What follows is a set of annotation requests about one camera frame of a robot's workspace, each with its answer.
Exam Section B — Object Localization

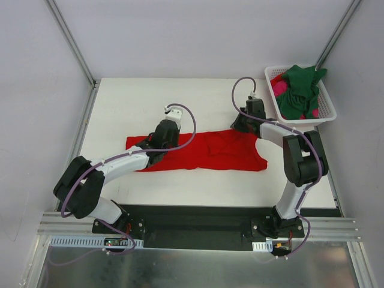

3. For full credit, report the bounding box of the right white cable duct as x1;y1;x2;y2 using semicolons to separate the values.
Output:
252;241;273;253

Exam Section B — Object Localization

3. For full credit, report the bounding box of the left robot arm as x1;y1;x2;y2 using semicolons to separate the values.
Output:
53;119;180;233

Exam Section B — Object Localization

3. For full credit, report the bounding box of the white cable duct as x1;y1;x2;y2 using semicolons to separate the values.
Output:
252;241;273;253
50;236;133;250

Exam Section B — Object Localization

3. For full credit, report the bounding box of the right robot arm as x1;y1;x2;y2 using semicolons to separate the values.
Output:
230;96;328;239

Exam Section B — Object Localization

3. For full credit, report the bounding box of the left white cable duct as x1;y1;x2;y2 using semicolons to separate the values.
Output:
50;236;133;250

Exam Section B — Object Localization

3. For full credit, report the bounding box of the aluminium frame post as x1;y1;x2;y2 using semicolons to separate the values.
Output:
44;0;101;88
315;0;364;70

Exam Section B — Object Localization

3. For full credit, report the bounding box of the pink garment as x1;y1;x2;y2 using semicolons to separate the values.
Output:
271;74;289;98

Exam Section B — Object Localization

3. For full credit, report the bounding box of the white plastic basket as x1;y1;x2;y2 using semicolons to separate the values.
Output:
265;67;337;126

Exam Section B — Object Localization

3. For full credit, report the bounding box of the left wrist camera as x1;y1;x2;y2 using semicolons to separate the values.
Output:
164;106;183;129

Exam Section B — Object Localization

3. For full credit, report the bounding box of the left aluminium frame post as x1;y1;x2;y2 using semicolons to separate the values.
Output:
44;0;101;88

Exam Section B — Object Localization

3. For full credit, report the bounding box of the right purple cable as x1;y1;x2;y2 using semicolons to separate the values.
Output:
232;77;326;260

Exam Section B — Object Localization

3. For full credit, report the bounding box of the red t-shirt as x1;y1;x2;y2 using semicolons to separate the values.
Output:
144;130;268;172

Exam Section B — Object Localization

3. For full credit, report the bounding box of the right aluminium frame post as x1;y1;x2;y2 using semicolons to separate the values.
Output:
315;0;364;70

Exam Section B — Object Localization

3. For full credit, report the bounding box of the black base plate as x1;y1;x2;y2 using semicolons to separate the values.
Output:
91;203;311;250

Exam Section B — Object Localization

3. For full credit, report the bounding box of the green t-shirt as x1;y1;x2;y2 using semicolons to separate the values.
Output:
276;65;328;120

